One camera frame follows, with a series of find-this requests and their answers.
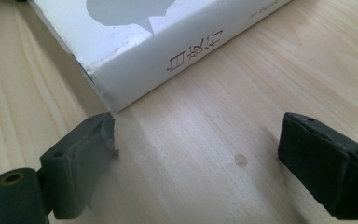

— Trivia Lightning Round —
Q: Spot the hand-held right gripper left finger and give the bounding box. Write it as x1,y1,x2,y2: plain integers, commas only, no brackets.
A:
40,112,119,220

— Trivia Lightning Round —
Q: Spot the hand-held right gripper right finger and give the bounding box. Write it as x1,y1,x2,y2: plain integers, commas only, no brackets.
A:
277,112,358,220

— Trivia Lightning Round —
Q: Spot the white cardboard box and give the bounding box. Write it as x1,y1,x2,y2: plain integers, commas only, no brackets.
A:
27,0,293,113

